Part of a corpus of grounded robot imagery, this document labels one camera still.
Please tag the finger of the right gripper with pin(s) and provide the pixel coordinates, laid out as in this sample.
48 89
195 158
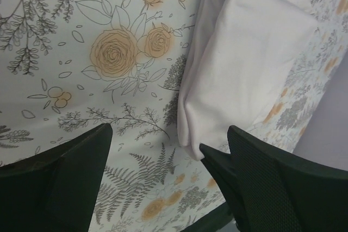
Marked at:
220 167

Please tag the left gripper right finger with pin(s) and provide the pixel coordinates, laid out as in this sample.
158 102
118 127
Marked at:
284 192

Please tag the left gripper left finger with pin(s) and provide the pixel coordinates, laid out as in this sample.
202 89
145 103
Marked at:
57 189

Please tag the white t shirt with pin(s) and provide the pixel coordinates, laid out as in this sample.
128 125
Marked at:
240 56

